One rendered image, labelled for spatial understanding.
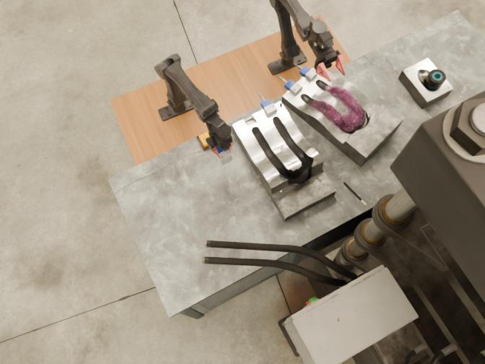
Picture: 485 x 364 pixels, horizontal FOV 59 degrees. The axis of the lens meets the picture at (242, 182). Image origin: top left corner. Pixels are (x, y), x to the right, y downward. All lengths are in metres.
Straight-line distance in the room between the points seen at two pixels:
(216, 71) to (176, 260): 0.97
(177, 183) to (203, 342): 1.06
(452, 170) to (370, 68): 1.59
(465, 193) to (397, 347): 1.24
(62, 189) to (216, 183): 1.40
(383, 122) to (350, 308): 1.06
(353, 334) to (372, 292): 0.12
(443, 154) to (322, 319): 0.60
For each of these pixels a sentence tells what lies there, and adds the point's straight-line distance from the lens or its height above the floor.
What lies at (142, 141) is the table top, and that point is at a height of 0.80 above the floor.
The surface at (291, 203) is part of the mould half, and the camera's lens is 1.90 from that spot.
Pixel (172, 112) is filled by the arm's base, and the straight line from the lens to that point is 2.18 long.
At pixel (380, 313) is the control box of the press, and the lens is 1.24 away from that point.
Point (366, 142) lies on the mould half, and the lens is 2.00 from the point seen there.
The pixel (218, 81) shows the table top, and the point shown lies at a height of 0.80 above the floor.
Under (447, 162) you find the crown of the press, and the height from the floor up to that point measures 2.00.
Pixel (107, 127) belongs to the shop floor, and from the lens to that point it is 3.20.
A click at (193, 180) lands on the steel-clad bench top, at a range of 2.02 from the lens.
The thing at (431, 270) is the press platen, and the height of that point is 1.29.
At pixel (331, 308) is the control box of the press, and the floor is 1.47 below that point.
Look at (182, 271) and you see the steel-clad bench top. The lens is 1.92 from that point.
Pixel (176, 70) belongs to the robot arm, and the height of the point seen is 1.25.
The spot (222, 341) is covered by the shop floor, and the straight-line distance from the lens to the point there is 2.68.
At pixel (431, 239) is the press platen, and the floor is 1.54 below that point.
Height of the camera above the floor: 2.67
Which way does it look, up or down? 70 degrees down
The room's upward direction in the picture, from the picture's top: 7 degrees counter-clockwise
